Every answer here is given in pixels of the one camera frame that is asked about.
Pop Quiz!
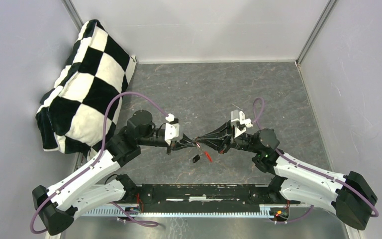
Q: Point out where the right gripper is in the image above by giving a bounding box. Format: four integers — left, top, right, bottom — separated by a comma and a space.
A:
195, 120, 260, 155

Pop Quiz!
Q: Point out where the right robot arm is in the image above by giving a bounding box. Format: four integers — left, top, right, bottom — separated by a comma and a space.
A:
194, 122, 379, 231

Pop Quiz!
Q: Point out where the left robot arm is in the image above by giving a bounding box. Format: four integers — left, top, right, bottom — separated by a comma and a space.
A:
30, 110, 194, 236

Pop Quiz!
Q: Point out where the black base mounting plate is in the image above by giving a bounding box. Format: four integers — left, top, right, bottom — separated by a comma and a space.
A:
118, 184, 300, 213

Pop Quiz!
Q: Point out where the black white checkered blanket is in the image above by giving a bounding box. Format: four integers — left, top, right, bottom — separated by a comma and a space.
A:
35, 19, 137, 154

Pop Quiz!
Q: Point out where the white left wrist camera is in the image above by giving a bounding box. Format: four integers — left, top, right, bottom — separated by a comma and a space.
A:
164, 114, 182, 145

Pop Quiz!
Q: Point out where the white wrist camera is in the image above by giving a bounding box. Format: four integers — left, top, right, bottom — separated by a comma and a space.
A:
164, 114, 182, 145
230, 110, 253, 138

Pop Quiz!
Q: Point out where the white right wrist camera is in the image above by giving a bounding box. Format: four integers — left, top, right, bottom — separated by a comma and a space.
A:
230, 110, 253, 138

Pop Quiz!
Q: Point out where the white toothed cable duct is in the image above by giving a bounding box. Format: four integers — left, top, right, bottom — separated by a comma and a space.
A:
83, 205, 274, 219

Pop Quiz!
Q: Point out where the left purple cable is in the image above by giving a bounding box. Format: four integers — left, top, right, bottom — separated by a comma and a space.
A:
29, 92, 175, 235

